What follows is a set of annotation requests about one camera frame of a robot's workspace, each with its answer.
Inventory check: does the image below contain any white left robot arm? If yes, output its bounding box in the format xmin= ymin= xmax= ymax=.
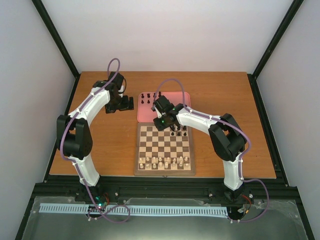
xmin=56 ymin=71 xmax=134 ymax=202

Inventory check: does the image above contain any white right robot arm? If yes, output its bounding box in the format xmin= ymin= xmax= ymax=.
xmin=151 ymin=95 xmax=251 ymax=191

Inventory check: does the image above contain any wooden chess board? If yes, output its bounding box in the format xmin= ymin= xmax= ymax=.
xmin=134 ymin=123 xmax=196 ymax=177

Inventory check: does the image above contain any pink plastic tray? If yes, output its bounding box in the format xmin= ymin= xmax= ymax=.
xmin=136 ymin=91 xmax=193 ymax=124

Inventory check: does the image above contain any white queen piece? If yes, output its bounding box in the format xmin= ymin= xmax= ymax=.
xmin=158 ymin=162 xmax=163 ymax=170

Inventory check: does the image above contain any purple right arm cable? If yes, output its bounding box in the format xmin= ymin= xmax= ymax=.
xmin=154 ymin=78 xmax=270 ymax=224

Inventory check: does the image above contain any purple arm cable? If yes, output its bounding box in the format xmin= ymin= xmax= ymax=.
xmin=59 ymin=58 xmax=131 ymax=223
xmin=154 ymin=78 xmax=270 ymax=224

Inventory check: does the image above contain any light blue cable duct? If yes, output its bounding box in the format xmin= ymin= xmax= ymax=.
xmin=38 ymin=203 xmax=228 ymax=218

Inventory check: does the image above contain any black left frame post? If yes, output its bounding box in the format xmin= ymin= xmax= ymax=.
xmin=31 ymin=0 xmax=81 ymax=78

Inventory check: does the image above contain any black frame post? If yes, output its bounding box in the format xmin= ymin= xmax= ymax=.
xmin=251 ymin=0 xmax=306 ymax=78
xmin=31 ymin=0 xmax=81 ymax=78

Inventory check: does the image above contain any black front frame rail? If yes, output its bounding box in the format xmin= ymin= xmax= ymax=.
xmin=31 ymin=175 xmax=302 ymax=205

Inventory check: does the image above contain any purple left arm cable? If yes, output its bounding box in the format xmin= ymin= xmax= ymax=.
xmin=59 ymin=58 xmax=131 ymax=223

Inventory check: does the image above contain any black right frame post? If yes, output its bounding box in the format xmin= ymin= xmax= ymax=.
xmin=251 ymin=0 xmax=306 ymax=78

